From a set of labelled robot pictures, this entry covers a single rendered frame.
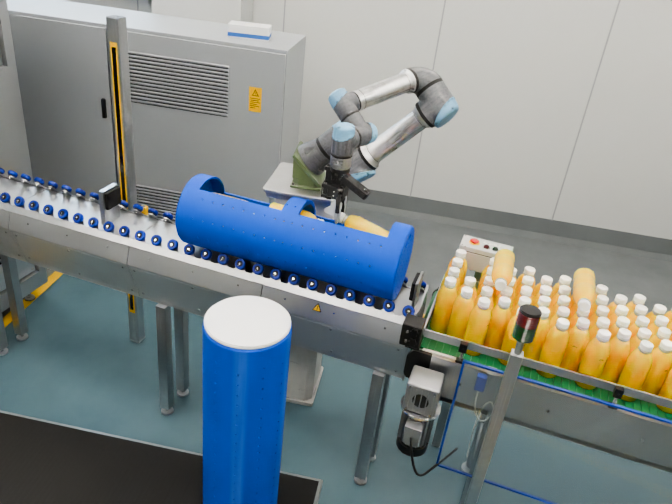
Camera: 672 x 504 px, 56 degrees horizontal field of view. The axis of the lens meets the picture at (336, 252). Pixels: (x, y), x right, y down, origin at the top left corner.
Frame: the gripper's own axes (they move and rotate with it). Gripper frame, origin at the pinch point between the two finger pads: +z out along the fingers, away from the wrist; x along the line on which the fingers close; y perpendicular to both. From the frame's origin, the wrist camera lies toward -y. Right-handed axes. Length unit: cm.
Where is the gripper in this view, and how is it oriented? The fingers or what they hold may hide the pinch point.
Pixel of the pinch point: (340, 218)
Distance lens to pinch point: 231.3
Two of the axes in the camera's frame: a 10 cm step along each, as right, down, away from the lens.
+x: -3.3, 4.4, -8.3
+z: -0.9, 8.6, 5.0
